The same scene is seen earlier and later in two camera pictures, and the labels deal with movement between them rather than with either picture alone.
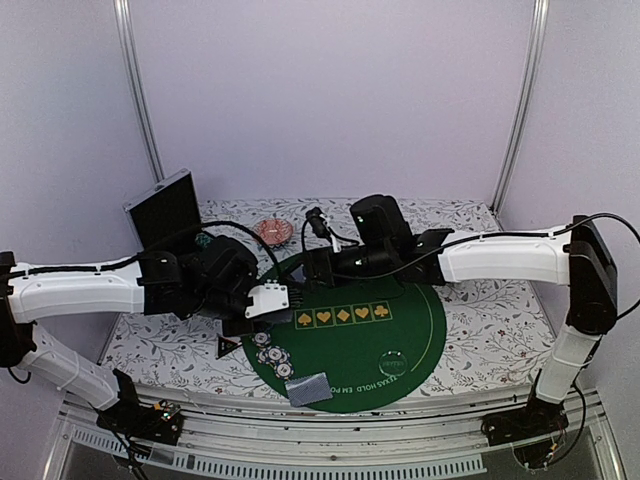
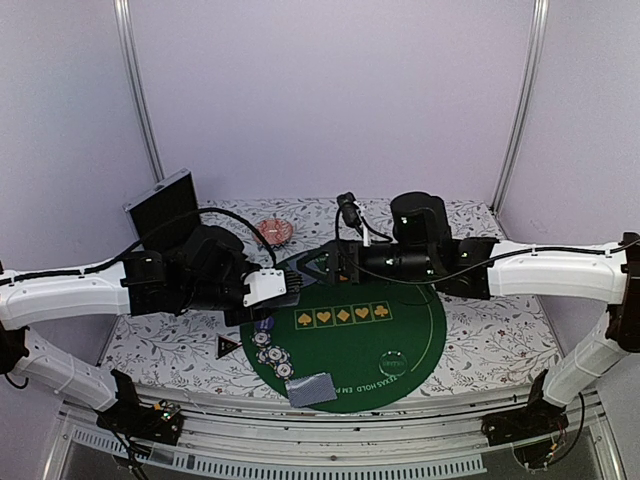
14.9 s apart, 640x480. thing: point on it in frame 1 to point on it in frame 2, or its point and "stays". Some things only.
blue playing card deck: (284, 315) to (288, 299)
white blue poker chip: (261, 338) stays
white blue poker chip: (283, 370) stays
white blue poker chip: (275, 354) stays
